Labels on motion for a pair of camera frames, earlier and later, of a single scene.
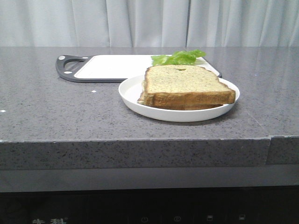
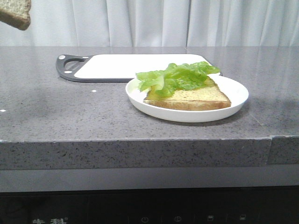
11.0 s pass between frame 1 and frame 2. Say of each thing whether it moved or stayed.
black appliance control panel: stayed
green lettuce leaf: moved
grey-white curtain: stayed
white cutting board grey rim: stayed
